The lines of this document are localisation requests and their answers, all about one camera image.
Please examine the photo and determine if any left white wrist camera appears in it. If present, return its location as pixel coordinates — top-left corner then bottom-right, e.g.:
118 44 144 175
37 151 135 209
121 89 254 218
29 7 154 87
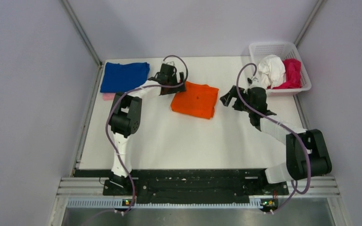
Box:
163 61 176 67

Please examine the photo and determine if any folded pink t shirt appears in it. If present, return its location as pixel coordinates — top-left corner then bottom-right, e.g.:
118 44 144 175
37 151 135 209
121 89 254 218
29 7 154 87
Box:
102 93 116 101

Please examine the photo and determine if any folded blue t shirt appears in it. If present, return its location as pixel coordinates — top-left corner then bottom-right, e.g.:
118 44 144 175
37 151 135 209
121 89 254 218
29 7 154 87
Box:
100 62 150 93

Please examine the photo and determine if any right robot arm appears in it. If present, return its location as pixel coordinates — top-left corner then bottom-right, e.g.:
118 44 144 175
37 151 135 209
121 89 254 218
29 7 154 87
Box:
220 86 332 194

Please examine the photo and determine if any white t shirt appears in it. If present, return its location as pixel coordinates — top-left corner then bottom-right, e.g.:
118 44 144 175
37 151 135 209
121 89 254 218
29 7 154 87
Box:
256 55 286 89

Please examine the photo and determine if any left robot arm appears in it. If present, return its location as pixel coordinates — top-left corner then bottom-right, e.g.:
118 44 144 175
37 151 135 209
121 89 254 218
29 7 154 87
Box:
106 63 189 195

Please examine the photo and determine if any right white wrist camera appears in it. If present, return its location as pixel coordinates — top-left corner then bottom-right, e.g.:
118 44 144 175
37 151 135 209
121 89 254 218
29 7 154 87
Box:
247 77 262 89

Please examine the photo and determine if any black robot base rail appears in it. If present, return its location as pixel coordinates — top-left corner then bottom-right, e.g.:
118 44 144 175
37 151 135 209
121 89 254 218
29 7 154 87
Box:
74 169 289 210

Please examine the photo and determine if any white plastic basket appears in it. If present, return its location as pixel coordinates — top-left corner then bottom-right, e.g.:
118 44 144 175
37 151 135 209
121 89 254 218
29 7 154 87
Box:
249 41 312 96

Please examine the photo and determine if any orange t shirt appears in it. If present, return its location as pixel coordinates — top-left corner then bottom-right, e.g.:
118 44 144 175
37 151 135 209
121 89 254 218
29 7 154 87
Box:
170 82 219 120

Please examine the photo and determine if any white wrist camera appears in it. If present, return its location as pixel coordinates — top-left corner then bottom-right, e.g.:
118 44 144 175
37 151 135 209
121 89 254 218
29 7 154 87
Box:
163 61 176 67
247 77 262 89

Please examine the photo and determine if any magenta t shirt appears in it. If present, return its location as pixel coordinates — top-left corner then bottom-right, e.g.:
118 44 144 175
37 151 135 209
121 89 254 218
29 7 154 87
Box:
275 58 302 89

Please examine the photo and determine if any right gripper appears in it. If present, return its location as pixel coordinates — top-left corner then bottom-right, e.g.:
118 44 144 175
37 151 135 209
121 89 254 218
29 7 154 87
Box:
221 85 255 113

